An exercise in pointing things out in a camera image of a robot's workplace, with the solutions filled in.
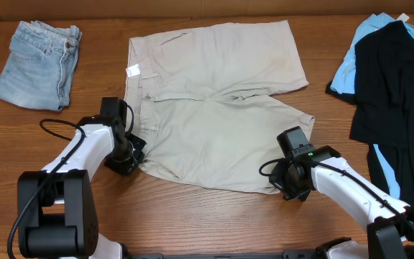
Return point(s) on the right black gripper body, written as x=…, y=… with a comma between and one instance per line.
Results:
x=291, y=188

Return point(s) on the folded light blue jeans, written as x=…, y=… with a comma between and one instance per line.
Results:
x=39, y=71

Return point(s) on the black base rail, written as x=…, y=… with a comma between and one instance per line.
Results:
x=286, y=254

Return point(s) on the light blue shirt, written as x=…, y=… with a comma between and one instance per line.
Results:
x=342, y=87

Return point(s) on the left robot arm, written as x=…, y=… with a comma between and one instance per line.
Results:
x=56, y=210

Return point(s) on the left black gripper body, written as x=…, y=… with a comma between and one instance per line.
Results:
x=127, y=164

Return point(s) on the black garment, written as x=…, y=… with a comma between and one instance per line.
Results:
x=384, y=97

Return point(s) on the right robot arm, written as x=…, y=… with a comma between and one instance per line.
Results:
x=388, y=222

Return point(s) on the beige khaki shorts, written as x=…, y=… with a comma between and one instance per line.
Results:
x=205, y=102

